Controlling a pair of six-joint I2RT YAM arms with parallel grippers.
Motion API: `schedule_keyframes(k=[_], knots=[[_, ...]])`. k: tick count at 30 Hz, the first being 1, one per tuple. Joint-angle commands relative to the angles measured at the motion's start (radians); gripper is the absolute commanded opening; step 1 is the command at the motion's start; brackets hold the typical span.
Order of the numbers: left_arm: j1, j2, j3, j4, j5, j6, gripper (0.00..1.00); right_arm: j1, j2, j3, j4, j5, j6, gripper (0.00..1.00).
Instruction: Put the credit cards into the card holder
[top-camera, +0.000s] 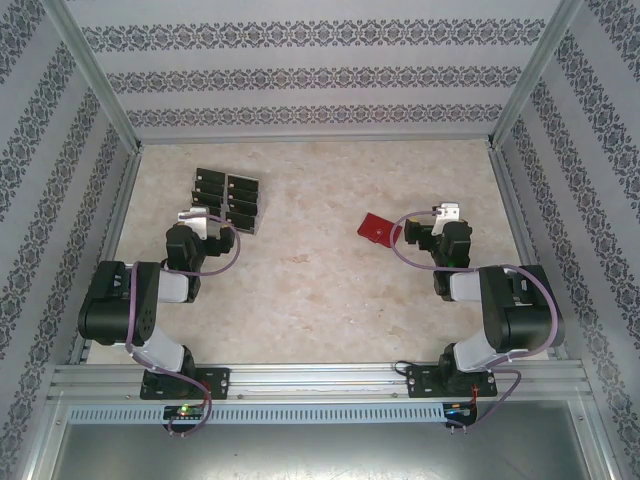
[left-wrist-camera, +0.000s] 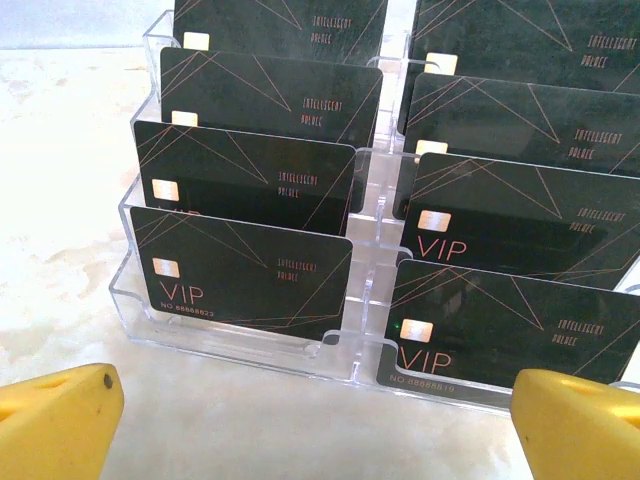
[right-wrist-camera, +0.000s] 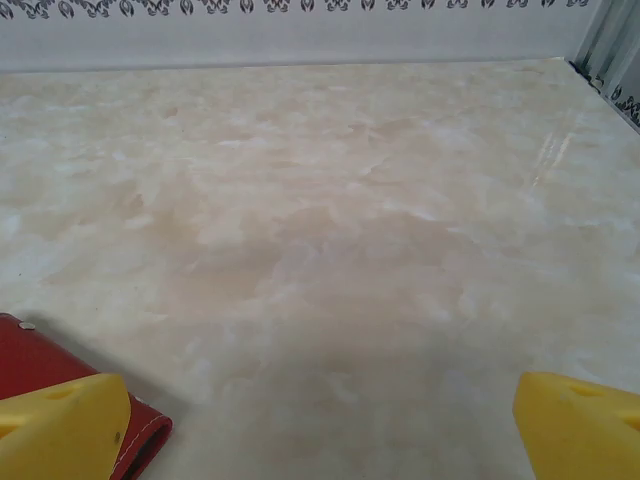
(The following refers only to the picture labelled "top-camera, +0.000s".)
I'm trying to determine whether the clear acrylic card stand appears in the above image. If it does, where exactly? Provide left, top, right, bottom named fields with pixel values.
left=191, top=167, right=263, bottom=237

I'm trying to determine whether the red leather card holder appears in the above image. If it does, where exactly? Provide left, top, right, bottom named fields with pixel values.
left=356, top=212, right=397, bottom=248

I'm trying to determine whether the grey metal sheet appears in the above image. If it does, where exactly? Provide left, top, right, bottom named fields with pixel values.
left=49, top=422, right=591, bottom=480

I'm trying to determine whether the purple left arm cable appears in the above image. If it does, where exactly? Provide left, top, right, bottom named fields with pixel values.
left=124, top=214, right=243, bottom=437

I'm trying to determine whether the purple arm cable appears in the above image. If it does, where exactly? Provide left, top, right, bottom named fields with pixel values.
left=392, top=210, right=560, bottom=433
left=124, top=214, right=243, bottom=437

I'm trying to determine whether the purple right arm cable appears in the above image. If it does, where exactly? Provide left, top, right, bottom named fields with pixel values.
left=392, top=210, right=560, bottom=433

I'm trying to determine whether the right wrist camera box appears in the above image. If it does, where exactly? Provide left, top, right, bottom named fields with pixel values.
left=432, top=202, right=462, bottom=236

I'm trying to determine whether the aluminium frame rail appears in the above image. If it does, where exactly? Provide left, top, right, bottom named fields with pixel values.
left=492, top=147, right=570, bottom=361
left=137, top=132, right=495, bottom=148
left=67, top=147, right=144, bottom=365

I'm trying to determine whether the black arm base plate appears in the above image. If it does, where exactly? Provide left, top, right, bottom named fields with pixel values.
left=139, top=367, right=232, bottom=401
left=407, top=364, right=500, bottom=400

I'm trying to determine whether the wide aluminium mounting rail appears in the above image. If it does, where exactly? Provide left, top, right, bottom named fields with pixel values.
left=49, top=363, right=591, bottom=402

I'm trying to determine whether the slotted grey cable duct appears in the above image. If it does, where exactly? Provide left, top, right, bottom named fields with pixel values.
left=67, top=403, right=447, bottom=425

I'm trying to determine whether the aluminium frame post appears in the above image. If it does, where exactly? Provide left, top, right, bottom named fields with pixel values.
left=487, top=0, right=587, bottom=150
left=42, top=0, right=145, bottom=154

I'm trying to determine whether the aluminium frame bar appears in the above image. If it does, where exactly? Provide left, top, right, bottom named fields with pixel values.
left=19, top=392, right=69, bottom=480
left=569, top=394, right=621, bottom=480

